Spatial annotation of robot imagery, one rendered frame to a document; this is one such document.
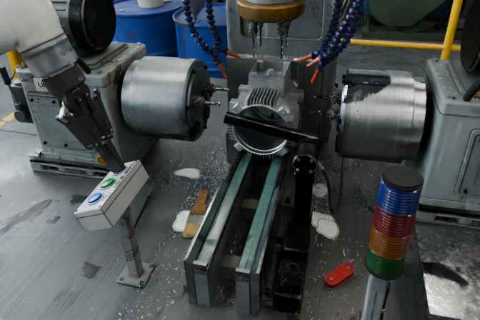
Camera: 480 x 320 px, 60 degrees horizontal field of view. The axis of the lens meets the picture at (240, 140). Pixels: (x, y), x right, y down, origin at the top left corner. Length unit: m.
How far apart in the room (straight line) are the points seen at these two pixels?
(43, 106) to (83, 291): 0.56
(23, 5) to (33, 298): 0.64
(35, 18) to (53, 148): 0.68
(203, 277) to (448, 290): 0.48
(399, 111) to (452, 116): 0.12
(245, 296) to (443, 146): 0.59
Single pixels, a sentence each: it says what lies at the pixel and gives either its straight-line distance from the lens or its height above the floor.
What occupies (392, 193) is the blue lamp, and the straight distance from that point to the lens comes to 0.65.
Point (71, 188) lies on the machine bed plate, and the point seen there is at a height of 0.80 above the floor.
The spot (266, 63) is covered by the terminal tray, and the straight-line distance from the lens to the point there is 1.28.
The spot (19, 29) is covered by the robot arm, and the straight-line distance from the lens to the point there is 0.85.
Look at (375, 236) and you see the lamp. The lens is 0.71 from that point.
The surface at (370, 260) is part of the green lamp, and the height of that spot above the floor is 1.05.
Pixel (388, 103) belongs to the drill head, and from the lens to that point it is 1.10.
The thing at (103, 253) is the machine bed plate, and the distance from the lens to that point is 1.16.
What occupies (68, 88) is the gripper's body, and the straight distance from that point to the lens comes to 0.87.
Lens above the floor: 1.59
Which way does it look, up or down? 31 degrees down
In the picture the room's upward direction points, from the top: 2 degrees counter-clockwise
